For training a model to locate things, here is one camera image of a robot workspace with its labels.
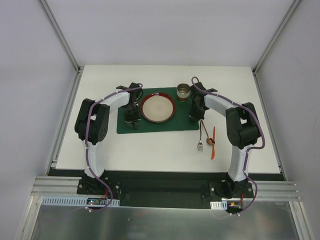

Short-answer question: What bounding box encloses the red rimmed beige plate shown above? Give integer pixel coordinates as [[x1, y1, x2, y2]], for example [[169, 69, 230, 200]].
[[140, 92, 176, 123]]

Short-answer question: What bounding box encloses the steel cup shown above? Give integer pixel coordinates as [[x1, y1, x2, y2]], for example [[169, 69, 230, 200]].
[[176, 83, 191, 102]]

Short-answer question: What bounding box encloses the copper spoon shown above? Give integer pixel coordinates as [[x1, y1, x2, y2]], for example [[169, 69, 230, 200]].
[[200, 119, 212, 146]]

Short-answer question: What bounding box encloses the silver fork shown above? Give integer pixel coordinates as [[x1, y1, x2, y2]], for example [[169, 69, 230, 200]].
[[197, 120, 203, 152]]

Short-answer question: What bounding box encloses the orange knife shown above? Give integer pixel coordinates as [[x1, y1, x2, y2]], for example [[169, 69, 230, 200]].
[[211, 126, 216, 160]]

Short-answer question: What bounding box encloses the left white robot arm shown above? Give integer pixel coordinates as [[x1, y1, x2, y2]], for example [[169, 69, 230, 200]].
[[74, 82, 143, 195]]

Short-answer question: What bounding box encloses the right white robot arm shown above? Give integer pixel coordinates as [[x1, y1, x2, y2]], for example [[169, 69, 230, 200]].
[[189, 82, 263, 199]]

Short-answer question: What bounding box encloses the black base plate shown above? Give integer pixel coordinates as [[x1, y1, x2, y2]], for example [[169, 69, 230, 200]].
[[76, 170, 254, 209]]

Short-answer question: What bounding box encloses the right white cable duct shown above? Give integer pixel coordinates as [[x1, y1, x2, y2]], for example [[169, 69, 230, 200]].
[[210, 200, 228, 211]]

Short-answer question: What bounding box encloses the white cable duct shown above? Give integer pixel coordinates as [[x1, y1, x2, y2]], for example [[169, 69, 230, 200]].
[[42, 196, 120, 208], [210, 200, 228, 211]]

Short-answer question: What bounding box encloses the left white cable duct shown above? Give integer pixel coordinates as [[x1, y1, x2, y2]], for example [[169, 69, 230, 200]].
[[42, 196, 120, 208]]

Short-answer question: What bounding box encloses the aluminium front rail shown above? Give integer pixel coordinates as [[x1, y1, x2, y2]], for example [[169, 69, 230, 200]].
[[31, 176, 302, 202]]

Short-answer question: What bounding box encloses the left aluminium frame post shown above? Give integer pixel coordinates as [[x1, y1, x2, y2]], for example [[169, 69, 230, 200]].
[[37, 0, 81, 73]]

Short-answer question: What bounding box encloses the aluminium frame post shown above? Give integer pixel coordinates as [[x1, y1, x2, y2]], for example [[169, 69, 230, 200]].
[[252, 0, 303, 76], [37, 0, 81, 73]]

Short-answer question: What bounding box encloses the right aluminium frame post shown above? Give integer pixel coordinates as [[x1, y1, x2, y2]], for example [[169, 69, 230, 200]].
[[252, 0, 303, 76]]

